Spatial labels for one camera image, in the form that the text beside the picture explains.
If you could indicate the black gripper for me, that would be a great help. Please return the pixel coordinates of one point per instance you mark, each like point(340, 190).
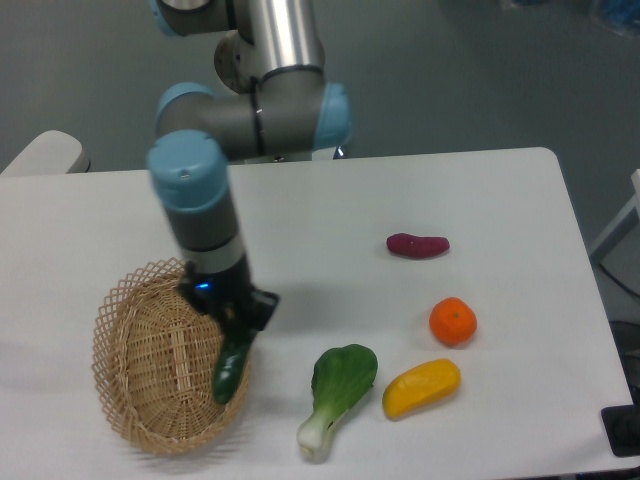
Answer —
point(230, 289)

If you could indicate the green cucumber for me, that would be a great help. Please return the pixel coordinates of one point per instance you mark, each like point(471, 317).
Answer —
point(230, 365)

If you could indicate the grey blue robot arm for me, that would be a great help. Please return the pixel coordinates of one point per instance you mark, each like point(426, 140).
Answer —
point(279, 103)

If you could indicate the woven wicker basket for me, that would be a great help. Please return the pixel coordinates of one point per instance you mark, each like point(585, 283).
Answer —
point(153, 362)

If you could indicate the green bok choy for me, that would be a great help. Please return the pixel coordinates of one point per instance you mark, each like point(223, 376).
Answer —
point(342, 377)

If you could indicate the purple sweet potato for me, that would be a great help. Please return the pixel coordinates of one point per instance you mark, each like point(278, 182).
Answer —
point(417, 247)

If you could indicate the yellow mango slice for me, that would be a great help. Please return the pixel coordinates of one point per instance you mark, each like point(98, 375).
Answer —
point(421, 386)

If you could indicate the orange tangerine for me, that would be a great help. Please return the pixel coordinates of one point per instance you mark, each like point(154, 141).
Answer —
point(452, 321)

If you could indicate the white chair armrest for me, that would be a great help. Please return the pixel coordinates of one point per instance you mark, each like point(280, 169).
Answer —
point(50, 153)

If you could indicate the black device at table edge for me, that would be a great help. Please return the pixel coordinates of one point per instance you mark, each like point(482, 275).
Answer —
point(622, 429)

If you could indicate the blue object top right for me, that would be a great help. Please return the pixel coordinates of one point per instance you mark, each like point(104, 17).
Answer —
point(618, 16)

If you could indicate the white furniture frame right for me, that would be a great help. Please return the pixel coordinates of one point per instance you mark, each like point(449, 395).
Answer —
point(620, 226)

